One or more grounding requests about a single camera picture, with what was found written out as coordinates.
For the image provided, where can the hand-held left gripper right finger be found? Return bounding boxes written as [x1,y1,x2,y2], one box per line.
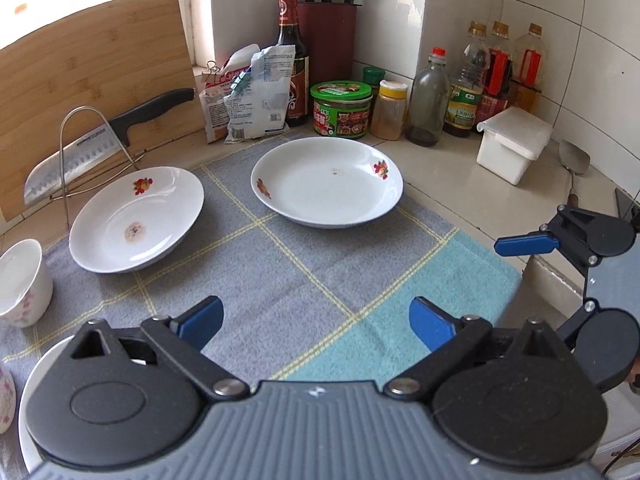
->
[384,296,568,401]

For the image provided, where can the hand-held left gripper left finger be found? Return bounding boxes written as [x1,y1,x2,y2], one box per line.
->
[70,296,251,402]

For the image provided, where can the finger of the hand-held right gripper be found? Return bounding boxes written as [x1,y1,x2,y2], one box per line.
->
[556,300,599,348]
[494,204,601,281]

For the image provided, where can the white floral plate brown stain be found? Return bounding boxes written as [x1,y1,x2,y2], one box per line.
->
[68,166,206,275]

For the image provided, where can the white floral bowl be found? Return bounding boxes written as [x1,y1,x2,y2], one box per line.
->
[0,239,54,328]
[0,360,17,435]

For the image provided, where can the metal spatula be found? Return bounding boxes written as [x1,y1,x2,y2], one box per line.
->
[558,140,592,211]

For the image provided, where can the white plastic box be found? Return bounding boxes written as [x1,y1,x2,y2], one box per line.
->
[476,106,553,185]

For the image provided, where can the grey blue checked cloth mat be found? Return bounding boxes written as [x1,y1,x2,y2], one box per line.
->
[0,147,523,391]

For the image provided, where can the oil bottle green label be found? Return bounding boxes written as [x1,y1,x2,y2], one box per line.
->
[442,21,491,138]

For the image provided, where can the clear glass bottle red cap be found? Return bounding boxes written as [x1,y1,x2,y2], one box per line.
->
[405,47,451,147]

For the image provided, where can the dark bottle red label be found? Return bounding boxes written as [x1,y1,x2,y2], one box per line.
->
[482,21,516,121]

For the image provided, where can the yellow lid spice jar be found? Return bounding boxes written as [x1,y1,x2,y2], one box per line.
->
[370,80,407,141]

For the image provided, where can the red white food bag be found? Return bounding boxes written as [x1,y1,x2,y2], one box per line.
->
[200,67,261,143]

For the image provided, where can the green cap spice jar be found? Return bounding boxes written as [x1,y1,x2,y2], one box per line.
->
[362,66,388,101]

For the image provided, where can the green lid sauce jar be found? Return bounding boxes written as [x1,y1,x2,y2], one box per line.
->
[310,80,373,139]

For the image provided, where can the white blue food bag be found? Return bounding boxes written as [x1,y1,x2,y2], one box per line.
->
[222,45,296,143]

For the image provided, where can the teal binder clip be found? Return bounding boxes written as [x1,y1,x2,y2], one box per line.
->
[230,67,254,94]

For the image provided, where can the dark red knife block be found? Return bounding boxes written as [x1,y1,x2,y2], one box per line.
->
[297,1,361,86]

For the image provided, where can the bamboo cutting board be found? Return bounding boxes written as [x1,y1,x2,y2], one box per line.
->
[0,0,196,222]

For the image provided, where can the dark soy sauce bottle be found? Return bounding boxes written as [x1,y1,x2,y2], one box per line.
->
[274,0,311,128]

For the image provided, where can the metal wire rack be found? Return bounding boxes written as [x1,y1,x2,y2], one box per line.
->
[50,106,148,228]

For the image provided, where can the steel kitchen knife black handle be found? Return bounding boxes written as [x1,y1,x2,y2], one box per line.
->
[23,87,196,206]

